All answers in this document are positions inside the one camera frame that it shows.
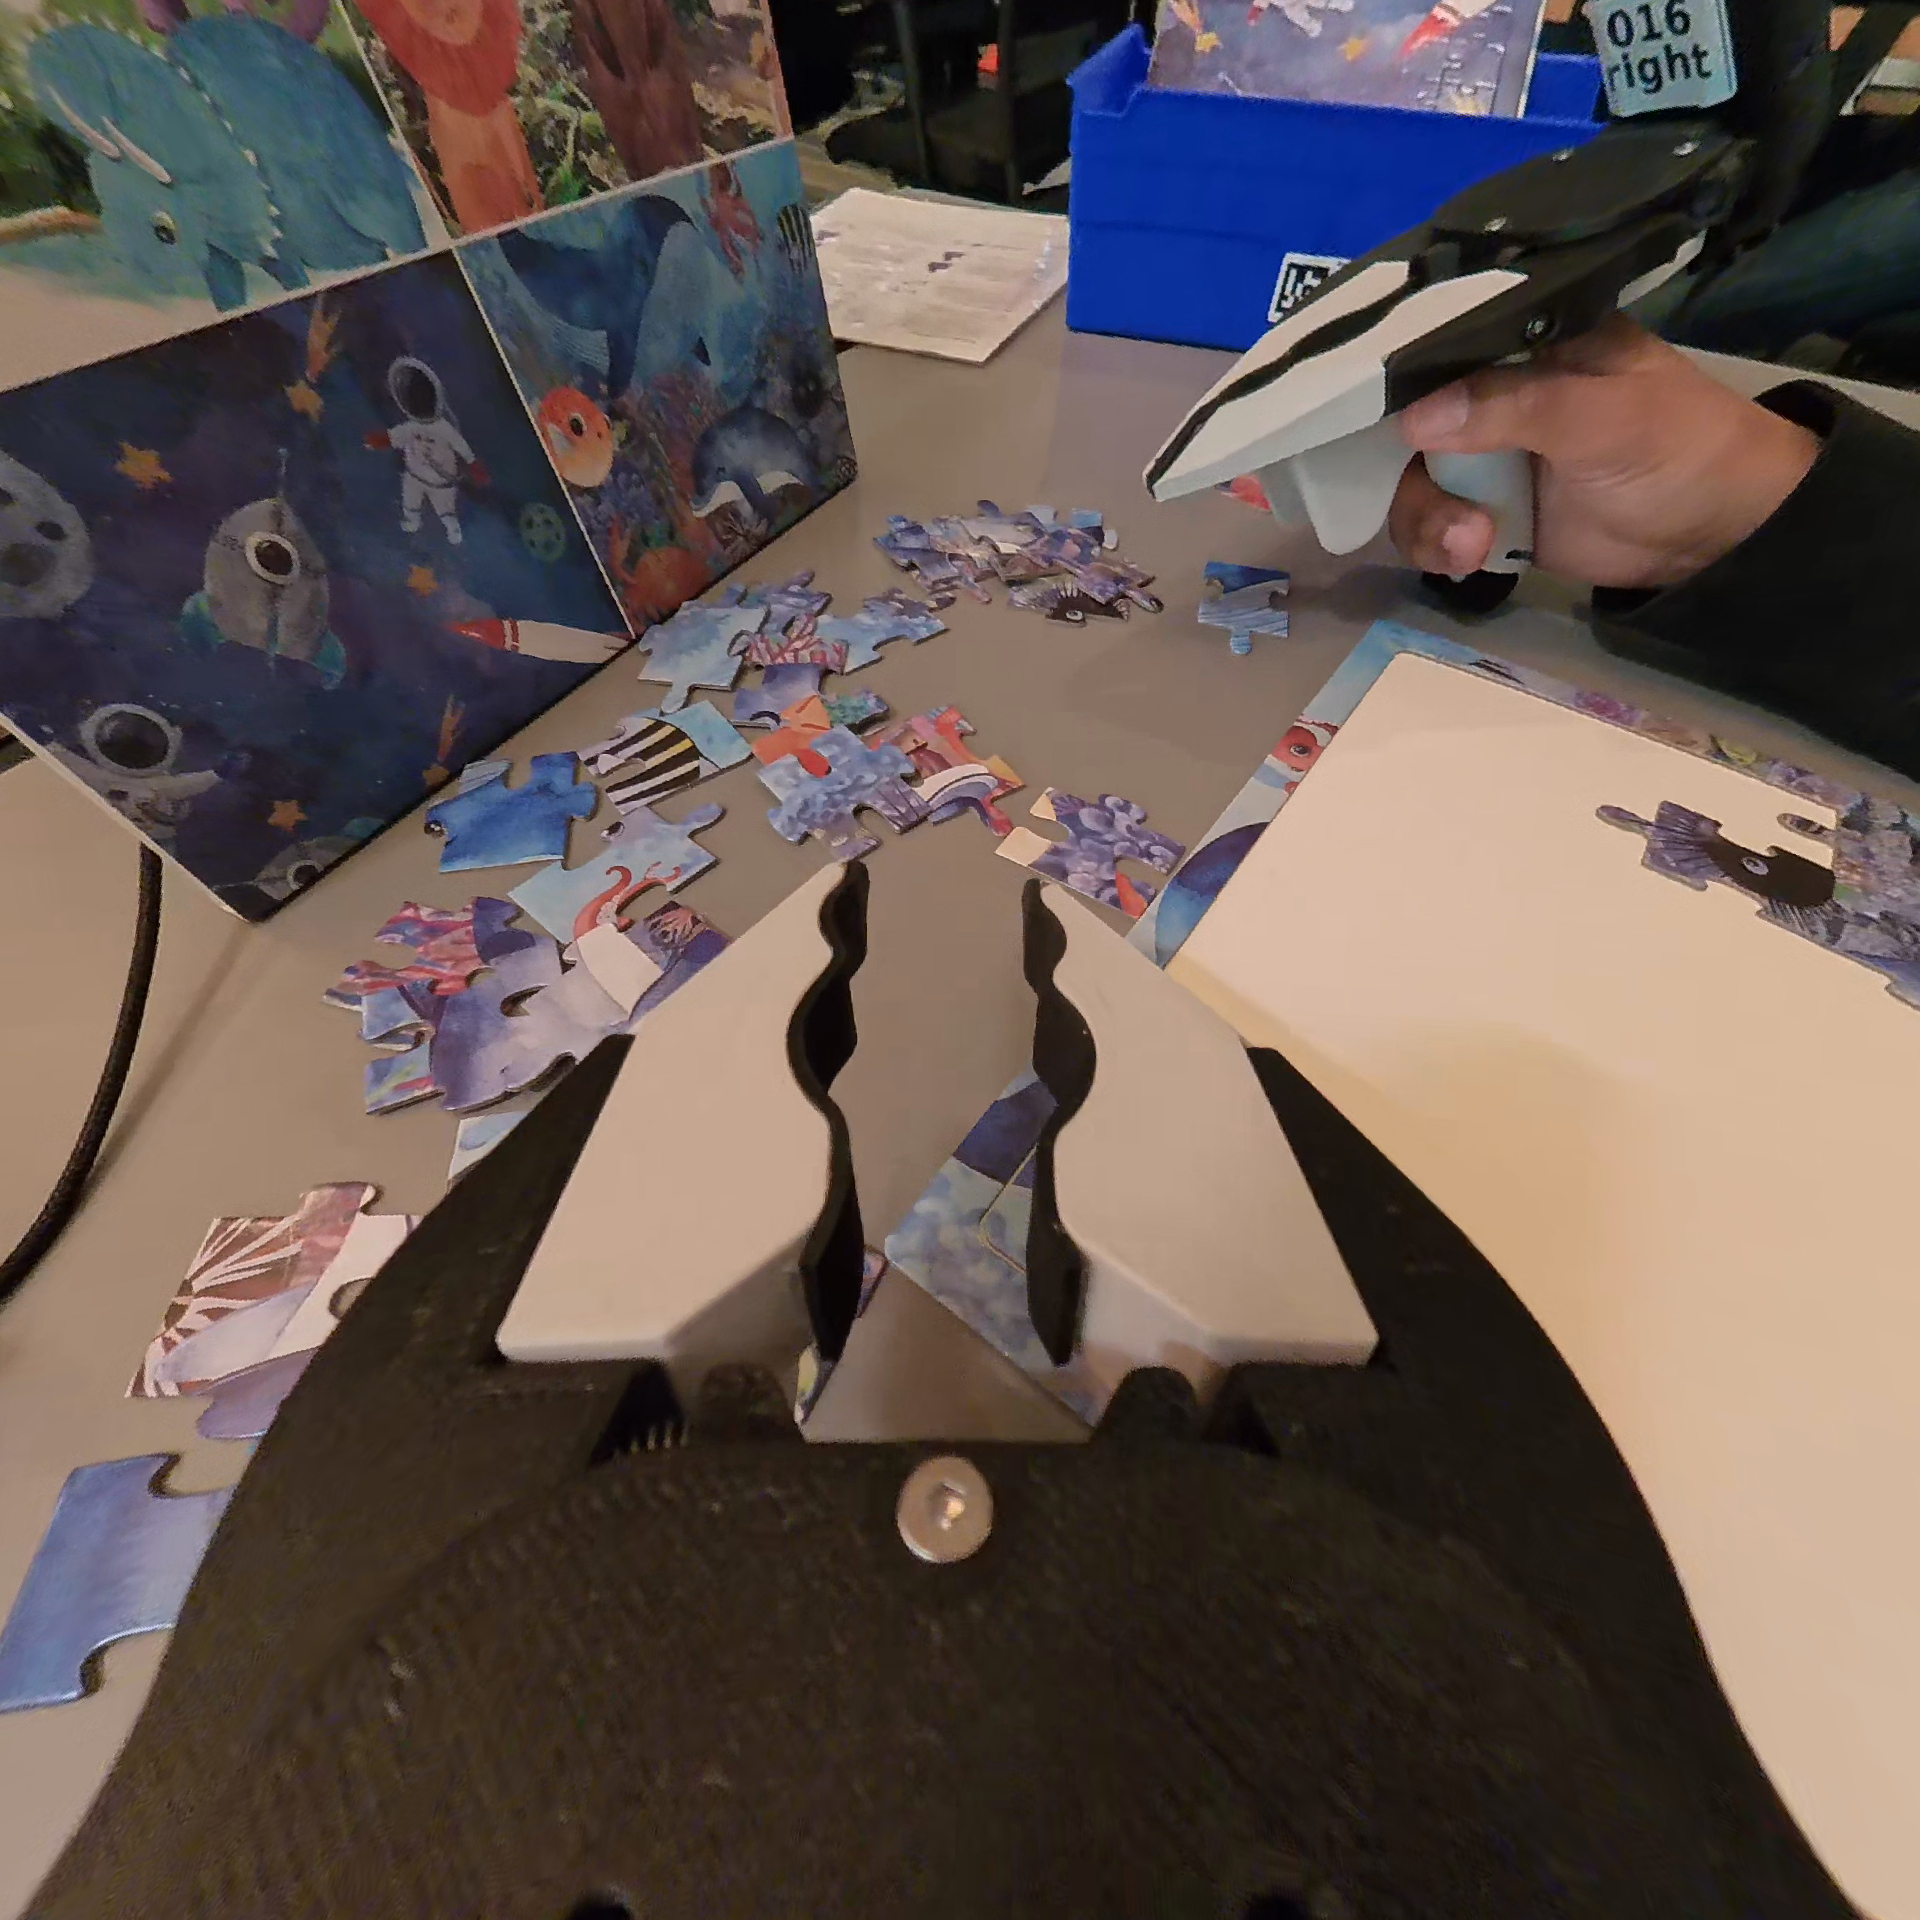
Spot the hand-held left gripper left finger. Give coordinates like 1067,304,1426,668
491,859,875,1445

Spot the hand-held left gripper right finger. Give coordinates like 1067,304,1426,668
1019,879,1381,1445

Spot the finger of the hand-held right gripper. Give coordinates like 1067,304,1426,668
1143,333,1411,560
1143,252,1448,485

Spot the blue striped jigsaw piece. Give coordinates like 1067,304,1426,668
1194,560,1294,659

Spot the cream puzzle frame tray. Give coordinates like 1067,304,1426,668
1125,618,1920,1920

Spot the pile of puzzle pieces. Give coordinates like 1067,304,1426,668
0,503,1186,1713

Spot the black urchin jigsaw piece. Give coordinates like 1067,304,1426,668
1597,800,1838,911

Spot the person's right forearm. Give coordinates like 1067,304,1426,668
1590,378,1920,782

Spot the person's right hand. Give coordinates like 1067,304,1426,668
1386,319,1826,591

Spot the blue storage bin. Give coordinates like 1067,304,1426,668
1067,22,1613,349

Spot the space puzzle board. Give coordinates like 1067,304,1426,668
1147,0,1547,119

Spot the instruction sheet in plastic sleeve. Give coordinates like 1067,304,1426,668
810,187,1073,366

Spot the illustrated animal puzzle box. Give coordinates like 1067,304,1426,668
0,0,859,920

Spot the black braided cable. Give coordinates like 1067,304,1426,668
0,839,163,1299

